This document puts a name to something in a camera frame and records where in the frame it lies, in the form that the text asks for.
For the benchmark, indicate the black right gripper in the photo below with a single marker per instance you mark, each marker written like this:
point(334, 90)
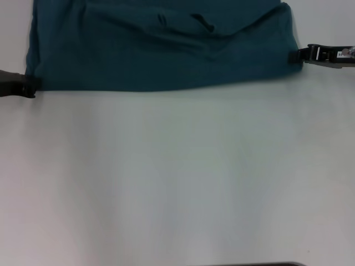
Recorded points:
point(339, 56)

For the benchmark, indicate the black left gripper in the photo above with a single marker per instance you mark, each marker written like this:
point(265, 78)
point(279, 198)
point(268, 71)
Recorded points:
point(11, 84)

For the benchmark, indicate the teal blue printed t-shirt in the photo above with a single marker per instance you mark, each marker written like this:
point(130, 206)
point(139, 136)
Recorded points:
point(166, 55)

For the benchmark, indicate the silver metal elbow connector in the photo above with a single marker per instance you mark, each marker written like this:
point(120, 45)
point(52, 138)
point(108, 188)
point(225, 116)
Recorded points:
point(346, 52)

